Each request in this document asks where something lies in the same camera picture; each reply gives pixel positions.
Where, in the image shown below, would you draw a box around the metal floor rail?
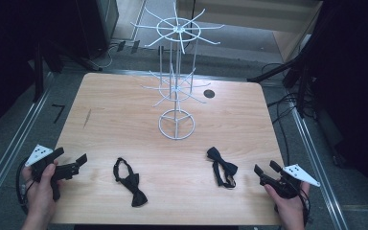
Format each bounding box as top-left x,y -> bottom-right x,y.
0,71 -> 55,222
287,95 -> 350,230

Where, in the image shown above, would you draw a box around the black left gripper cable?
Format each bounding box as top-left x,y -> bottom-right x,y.
15,157 -> 31,215

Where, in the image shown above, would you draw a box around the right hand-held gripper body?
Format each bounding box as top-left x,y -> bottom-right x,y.
260,164 -> 321,199

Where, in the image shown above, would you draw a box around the person's left hand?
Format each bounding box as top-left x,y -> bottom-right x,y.
22,161 -> 65,221

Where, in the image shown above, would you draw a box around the wooden platform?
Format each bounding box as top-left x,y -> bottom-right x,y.
175,0 -> 323,63

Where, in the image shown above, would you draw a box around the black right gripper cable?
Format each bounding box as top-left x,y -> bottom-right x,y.
300,191 -> 311,226

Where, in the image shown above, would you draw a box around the black floor cables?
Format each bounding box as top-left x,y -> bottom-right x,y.
261,61 -> 303,167

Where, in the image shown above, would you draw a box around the white wire display rack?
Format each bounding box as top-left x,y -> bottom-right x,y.
129,1 -> 225,141

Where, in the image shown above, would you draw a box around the dark cabinet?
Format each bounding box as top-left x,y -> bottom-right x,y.
76,0 -> 120,60

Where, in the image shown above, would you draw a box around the white floor cable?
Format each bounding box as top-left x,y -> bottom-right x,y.
100,43 -> 123,70

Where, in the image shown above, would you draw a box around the black metal stand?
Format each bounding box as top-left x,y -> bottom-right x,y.
246,32 -> 322,119
33,40 -> 104,104

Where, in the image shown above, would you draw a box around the person's right hand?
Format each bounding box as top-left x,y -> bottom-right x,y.
263,182 -> 311,222

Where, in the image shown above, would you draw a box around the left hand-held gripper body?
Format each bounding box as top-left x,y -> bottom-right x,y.
24,144 -> 80,201

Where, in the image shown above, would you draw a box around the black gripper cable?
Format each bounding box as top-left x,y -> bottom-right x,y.
300,191 -> 311,226
15,157 -> 31,215

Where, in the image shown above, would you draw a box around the black bow tie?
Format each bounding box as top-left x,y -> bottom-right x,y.
206,146 -> 239,189
112,156 -> 149,208

